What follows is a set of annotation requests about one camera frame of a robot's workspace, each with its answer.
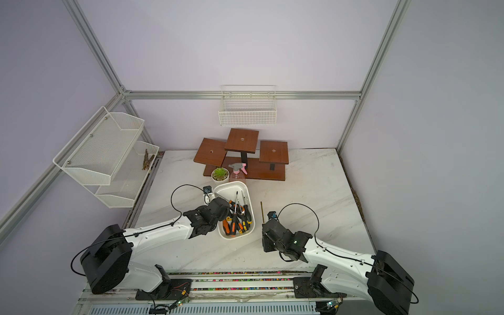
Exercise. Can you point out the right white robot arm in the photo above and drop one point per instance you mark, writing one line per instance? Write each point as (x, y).
(378, 278)

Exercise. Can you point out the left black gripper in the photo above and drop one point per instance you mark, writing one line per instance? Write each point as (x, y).
(201, 210)

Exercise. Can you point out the brown wooden tiered stand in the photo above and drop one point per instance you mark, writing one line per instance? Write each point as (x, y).
(262, 159)

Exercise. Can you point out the white wire wall basket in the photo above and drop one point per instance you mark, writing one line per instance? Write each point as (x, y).
(248, 106)

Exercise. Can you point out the aluminium cage frame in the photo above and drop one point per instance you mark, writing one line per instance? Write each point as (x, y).
(23, 208)

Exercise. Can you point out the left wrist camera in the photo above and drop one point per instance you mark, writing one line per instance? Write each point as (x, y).
(208, 191)

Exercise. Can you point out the white mesh shelf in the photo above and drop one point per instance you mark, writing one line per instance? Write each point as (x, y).
(130, 178)
(94, 156)

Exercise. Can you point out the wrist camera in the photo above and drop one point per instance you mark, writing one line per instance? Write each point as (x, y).
(272, 215)
(208, 191)

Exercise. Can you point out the small potted green plant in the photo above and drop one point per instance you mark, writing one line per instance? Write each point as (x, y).
(220, 175)

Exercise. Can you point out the lower white mesh shelf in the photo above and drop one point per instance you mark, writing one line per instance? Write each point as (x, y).
(130, 178)

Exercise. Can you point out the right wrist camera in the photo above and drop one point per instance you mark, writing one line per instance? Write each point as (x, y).
(272, 215)

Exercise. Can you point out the white plastic storage box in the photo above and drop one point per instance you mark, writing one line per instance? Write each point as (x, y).
(233, 192)

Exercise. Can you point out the pink spray bottle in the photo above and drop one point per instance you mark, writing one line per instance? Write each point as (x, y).
(238, 173)

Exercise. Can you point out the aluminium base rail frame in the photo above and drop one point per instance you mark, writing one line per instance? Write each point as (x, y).
(262, 292)

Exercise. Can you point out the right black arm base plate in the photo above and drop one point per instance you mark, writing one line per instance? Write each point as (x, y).
(311, 287)

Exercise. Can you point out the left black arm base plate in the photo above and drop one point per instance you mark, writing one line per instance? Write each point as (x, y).
(169, 289)

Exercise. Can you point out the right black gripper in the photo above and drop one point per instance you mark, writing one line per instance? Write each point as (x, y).
(266, 238)

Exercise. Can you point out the upper white mesh shelf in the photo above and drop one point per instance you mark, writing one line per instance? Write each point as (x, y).
(94, 156)

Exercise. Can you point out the brown twigs on shelf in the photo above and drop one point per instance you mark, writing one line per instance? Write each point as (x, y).
(148, 159)

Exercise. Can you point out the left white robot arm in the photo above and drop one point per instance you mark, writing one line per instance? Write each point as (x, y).
(110, 261)

